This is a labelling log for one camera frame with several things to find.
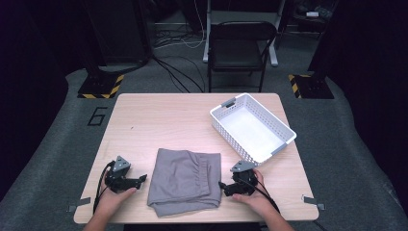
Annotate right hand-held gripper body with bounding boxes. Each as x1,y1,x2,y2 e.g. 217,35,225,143
224,160,260,197

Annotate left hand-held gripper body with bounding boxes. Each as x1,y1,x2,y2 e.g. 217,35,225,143
104,155,140,193

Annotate gray pants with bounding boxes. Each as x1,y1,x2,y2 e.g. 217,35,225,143
146,147,223,218

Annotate white perforated plastic basket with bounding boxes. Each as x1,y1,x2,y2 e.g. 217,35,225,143
210,92,297,167

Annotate person's left hand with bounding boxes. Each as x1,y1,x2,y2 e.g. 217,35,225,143
95,186,139,211

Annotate person's right hand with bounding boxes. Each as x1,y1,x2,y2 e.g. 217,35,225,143
231,168,274,217

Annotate gray tape strip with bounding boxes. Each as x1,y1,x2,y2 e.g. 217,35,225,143
66,196,92,214
301,193,326,212

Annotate black stand base striped edge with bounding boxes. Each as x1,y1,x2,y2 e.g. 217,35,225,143
288,73,335,100
77,74,125,100

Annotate black folding chair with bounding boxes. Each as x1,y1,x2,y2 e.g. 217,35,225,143
207,20,278,93

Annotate white desk leg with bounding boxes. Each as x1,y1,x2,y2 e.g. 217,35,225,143
268,0,287,67
202,0,213,64

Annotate black equipment cabinet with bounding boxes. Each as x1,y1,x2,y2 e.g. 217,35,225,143
84,0,153,65

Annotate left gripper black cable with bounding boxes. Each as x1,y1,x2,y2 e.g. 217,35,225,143
92,161,115,215

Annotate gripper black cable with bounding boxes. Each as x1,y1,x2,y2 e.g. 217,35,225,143
92,161,115,215
239,177,281,215

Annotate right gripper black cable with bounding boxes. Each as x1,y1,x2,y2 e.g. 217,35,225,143
239,177,281,215

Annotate black floor cables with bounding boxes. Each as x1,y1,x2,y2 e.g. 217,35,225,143
152,55,206,94

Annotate white floor cables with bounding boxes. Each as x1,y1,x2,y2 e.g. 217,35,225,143
153,0,207,50

